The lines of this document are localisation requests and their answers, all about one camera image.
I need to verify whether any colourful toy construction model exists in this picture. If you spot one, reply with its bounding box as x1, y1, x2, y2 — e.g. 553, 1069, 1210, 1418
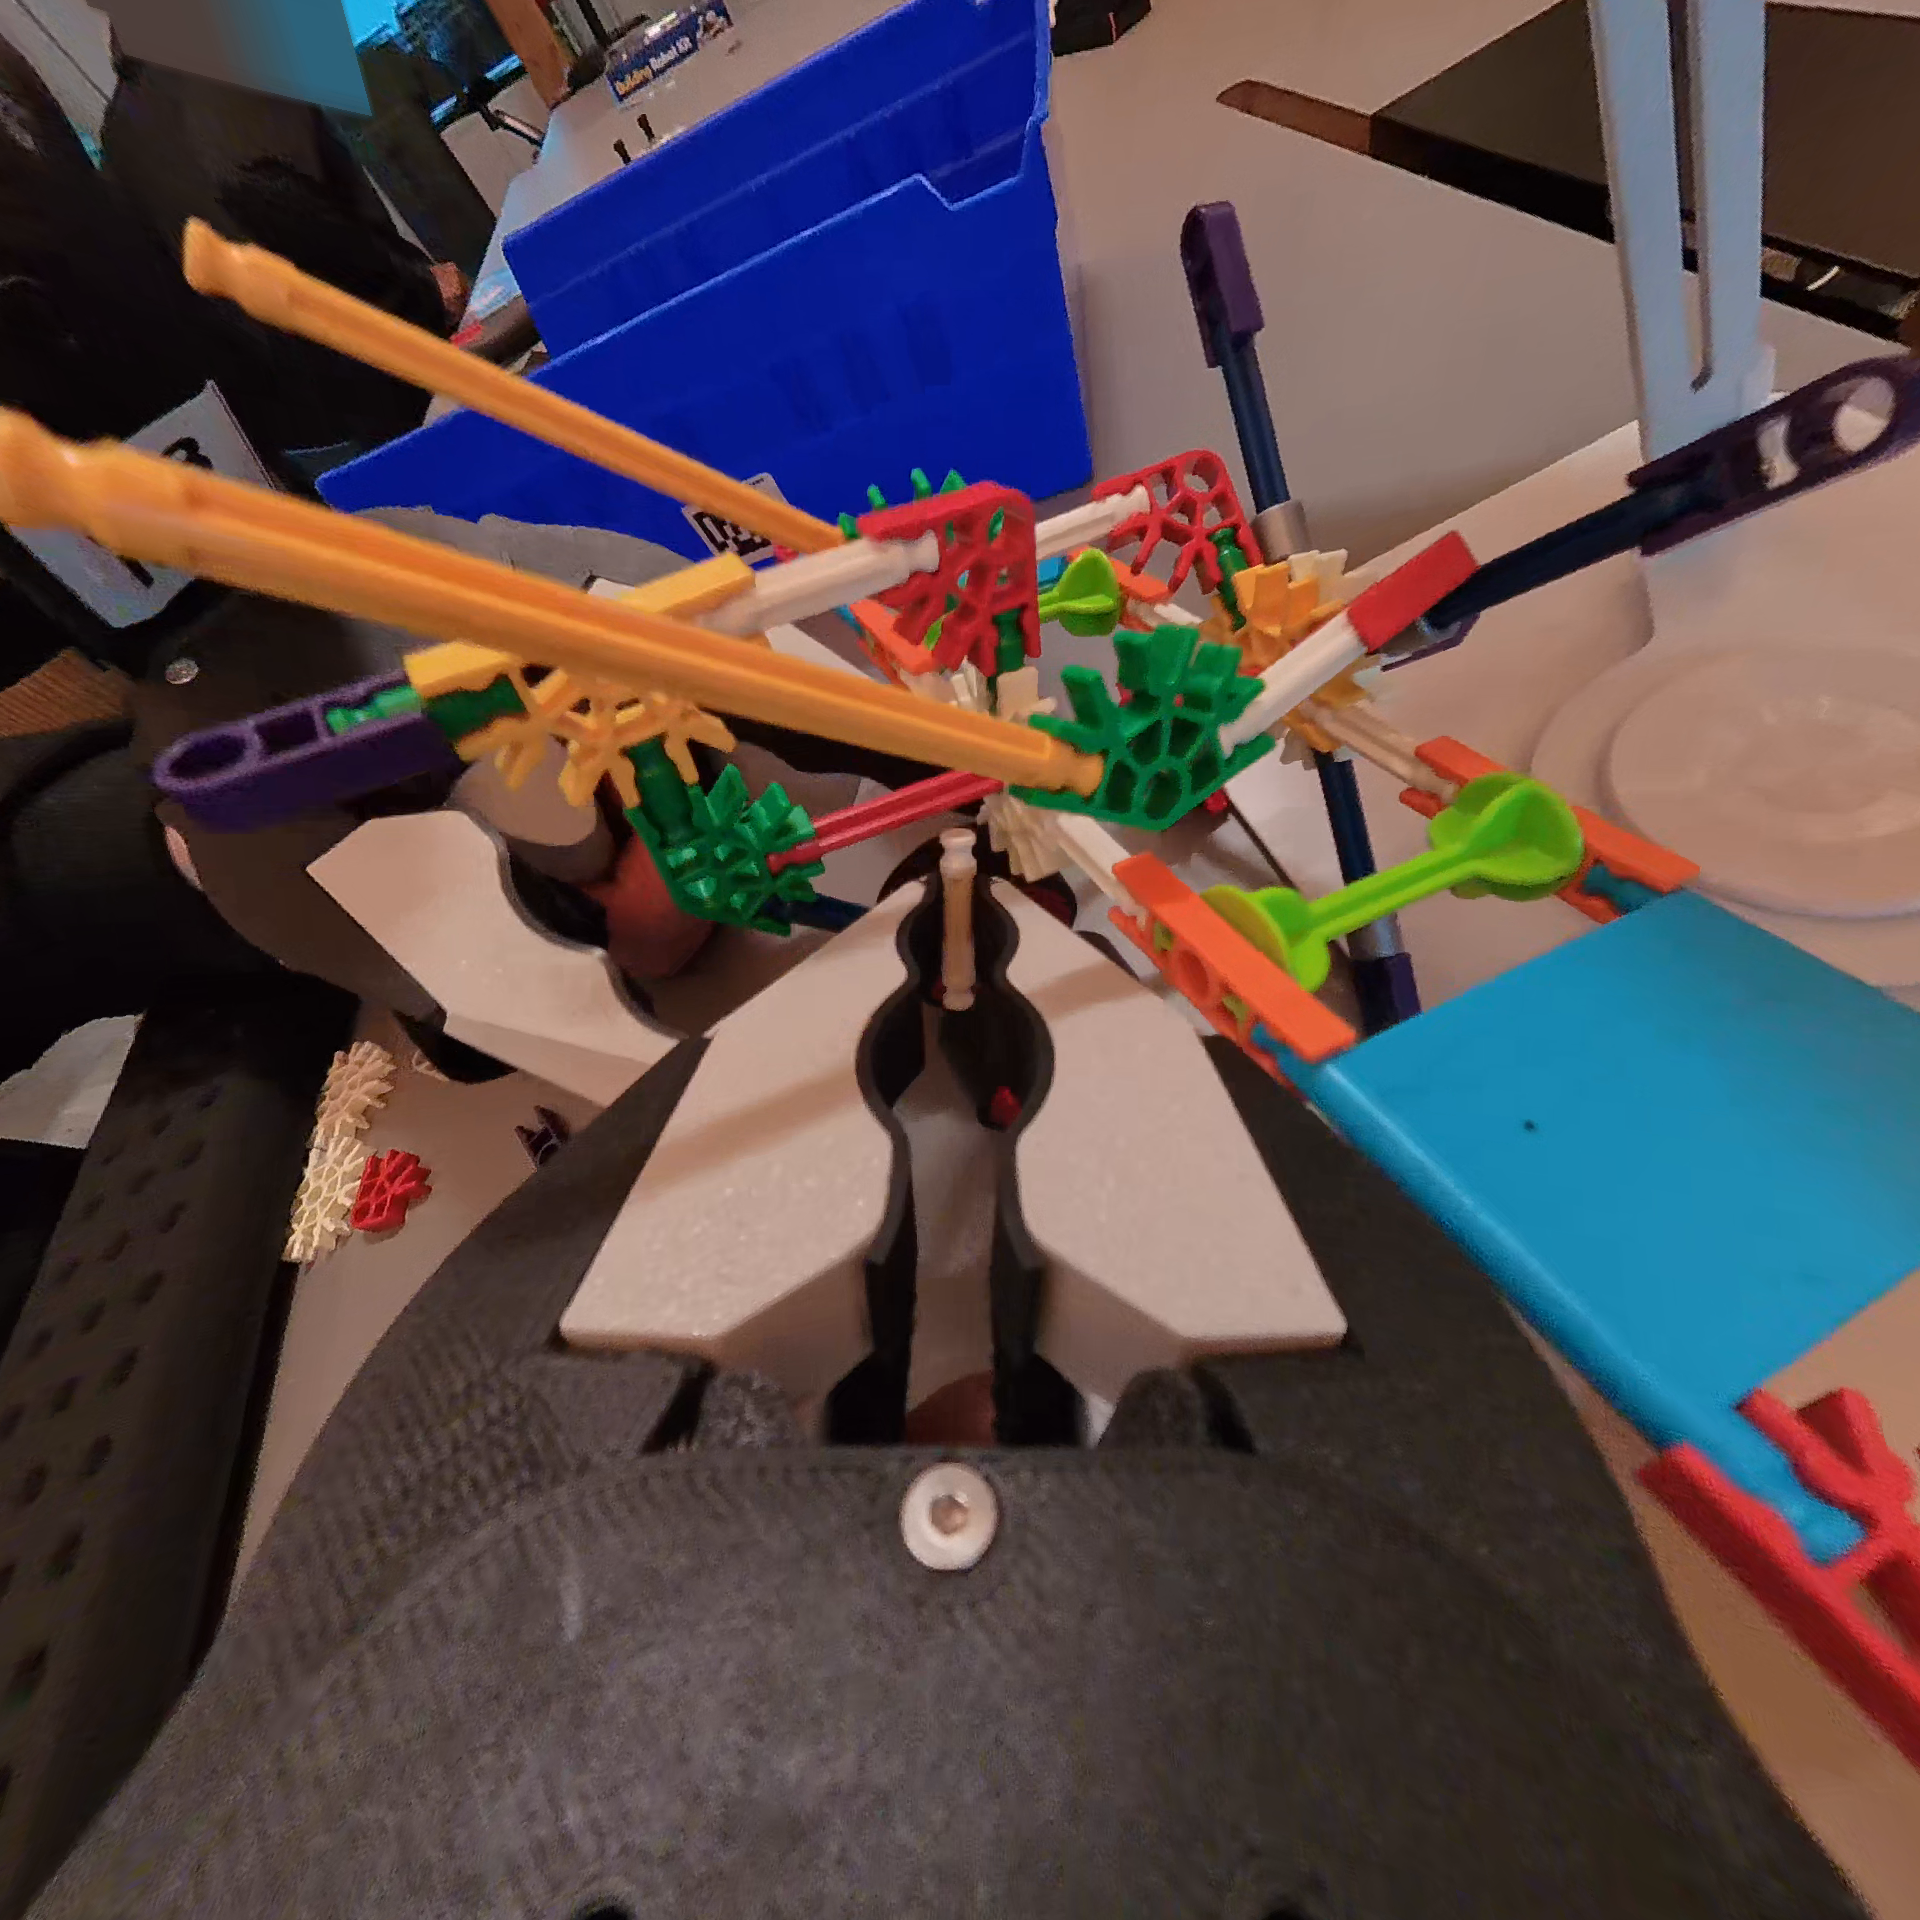
0, 202, 1920, 1771

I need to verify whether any white tilted reading stand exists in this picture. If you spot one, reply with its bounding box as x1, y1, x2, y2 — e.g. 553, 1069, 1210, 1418
1424, 0, 1920, 993

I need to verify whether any blue printed box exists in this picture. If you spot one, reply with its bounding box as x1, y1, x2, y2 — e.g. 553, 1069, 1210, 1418
603, 0, 740, 111

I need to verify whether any person's left hand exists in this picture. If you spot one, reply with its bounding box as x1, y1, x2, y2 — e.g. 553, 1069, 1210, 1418
576, 833, 714, 986

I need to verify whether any person's black jacket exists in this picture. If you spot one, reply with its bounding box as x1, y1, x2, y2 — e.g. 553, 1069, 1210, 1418
0, 29, 496, 497

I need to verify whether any white snowflake toy connector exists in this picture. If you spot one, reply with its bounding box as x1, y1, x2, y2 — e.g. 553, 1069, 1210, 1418
287, 1141, 369, 1265
315, 1042, 400, 1143

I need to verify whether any blue plastic bin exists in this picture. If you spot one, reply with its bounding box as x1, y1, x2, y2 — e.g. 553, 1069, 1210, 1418
315, 0, 1098, 528

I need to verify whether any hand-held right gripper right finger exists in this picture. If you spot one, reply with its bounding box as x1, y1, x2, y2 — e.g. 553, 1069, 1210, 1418
988, 883, 1353, 1443

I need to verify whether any white toy rod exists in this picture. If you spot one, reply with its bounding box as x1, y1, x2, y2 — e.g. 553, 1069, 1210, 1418
939, 829, 980, 1011

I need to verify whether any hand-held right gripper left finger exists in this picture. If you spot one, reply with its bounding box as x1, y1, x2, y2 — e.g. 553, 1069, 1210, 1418
556, 883, 932, 1445

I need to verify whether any person's left forearm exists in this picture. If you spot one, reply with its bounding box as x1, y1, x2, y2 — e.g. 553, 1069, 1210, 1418
0, 720, 354, 1081

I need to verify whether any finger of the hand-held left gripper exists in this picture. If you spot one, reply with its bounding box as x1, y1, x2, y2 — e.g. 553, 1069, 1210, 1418
350, 508, 665, 586
304, 807, 712, 1073

